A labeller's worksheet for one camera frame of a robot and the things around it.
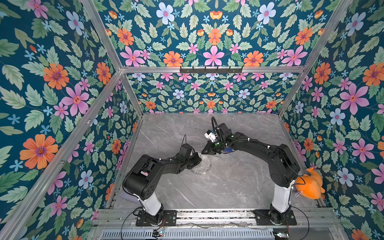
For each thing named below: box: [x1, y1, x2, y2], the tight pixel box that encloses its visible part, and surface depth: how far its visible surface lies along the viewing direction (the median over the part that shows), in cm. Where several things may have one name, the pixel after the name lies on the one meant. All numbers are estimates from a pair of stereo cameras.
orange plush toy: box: [295, 167, 326, 201], surface depth 78 cm
